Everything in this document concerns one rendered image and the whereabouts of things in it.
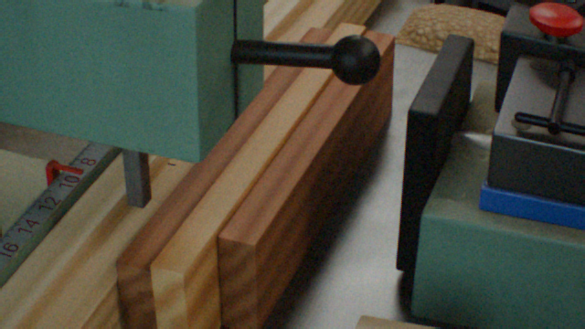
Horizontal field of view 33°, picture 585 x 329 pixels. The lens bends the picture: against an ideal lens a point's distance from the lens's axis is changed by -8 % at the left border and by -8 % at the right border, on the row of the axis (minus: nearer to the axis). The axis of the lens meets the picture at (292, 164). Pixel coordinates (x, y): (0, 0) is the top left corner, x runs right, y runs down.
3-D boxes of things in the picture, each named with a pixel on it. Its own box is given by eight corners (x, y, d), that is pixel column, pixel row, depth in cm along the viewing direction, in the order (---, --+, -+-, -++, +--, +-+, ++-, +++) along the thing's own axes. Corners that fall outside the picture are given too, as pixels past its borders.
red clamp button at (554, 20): (579, 45, 49) (581, 26, 48) (525, 33, 49) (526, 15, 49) (584, 23, 51) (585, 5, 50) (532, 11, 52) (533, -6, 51)
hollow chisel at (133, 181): (143, 209, 48) (136, 113, 45) (126, 205, 48) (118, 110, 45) (152, 198, 49) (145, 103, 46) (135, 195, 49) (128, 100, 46)
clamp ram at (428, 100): (534, 298, 49) (562, 142, 44) (393, 270, 51) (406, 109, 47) (559, 202, 56) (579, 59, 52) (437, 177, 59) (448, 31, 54)
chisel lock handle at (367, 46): (372, 99, 40) (374, 51, 39) (214, 70, 42) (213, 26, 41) (386, 76, 42) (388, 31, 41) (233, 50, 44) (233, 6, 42)
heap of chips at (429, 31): (525, 69, 71) (526, 46, 70) (391, 43, 74) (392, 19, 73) (536, 32, 77) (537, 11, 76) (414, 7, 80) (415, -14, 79)
